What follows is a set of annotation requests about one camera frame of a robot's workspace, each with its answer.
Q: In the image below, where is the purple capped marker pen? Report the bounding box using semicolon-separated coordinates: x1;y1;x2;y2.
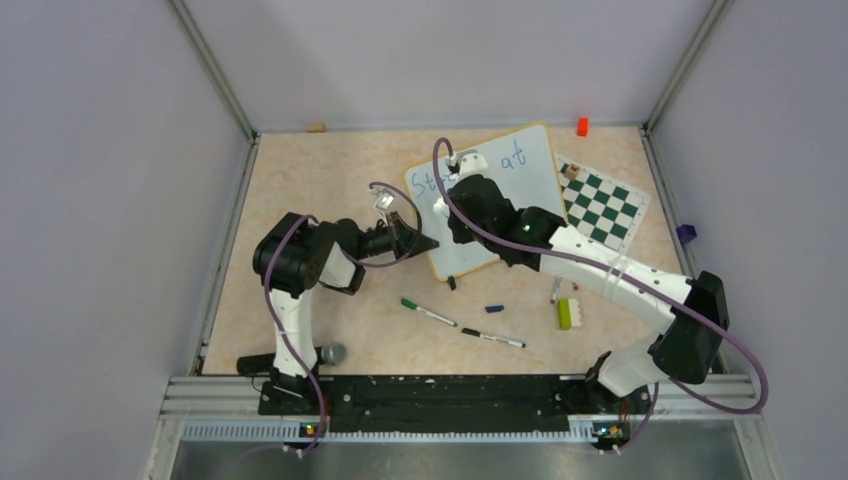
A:
549;277;562;305

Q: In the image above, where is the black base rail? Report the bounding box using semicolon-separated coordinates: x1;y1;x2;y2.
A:
258;375;650;434

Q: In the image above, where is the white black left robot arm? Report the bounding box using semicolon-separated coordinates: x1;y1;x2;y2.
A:
252;212;439;414

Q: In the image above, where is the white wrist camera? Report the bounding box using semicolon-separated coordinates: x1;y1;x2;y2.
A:
371;189;395;214
446;150;489;181

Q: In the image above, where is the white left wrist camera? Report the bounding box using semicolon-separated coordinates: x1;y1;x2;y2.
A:
371;189;395;214

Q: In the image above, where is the green capped marker pen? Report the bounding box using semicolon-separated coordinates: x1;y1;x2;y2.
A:
400;298;459;328

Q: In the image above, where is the green white chess mat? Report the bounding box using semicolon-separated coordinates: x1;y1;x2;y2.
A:
555;154;652;254

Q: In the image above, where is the purple small object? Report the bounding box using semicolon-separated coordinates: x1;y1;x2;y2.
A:
675;224;698;245

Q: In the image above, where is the green white toy brick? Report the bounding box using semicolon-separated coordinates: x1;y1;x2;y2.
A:
556;298;582;331

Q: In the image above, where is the yellow framed whiteboard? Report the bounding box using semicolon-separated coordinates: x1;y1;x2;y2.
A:
404;123;566;281

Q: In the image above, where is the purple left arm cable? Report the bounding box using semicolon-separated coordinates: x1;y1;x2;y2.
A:
263;182;424;458

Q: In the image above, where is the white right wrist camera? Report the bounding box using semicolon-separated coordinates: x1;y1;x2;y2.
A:
446;150;489;181

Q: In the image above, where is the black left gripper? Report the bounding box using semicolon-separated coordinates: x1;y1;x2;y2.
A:
354;212;439;261

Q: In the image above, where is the orange red small block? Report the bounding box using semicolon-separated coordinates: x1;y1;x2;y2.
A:
576;117;590;137

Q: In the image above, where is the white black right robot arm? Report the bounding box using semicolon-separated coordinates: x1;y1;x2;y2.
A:
433;174;729;412

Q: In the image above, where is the brown white chess piece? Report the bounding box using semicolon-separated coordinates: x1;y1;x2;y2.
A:
563;164;581;181

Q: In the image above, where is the black capped marker pen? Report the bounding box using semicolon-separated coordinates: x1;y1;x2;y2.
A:
461;328;526;349

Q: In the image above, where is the small wooden block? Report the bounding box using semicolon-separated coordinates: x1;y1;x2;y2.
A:
305;122;326;133

